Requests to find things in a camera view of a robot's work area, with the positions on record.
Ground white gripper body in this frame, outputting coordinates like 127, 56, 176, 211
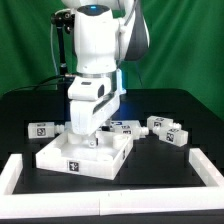
68, 77, 120, 135

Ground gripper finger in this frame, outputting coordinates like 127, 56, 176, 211
88, 133, 98, 148

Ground white square tabletop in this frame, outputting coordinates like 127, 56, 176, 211
36, 130, 133, 180

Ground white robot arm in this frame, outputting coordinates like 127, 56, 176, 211
62, 0, 150, 147

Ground white U-shaped fence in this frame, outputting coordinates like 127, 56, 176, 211
0, 148, 224, 219

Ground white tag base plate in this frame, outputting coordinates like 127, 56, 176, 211
99, 120, 140, 131

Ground black camera stand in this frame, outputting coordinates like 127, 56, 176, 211
50, 13, 78, 91

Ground black cables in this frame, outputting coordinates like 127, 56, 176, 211
0, 74, 76, 99

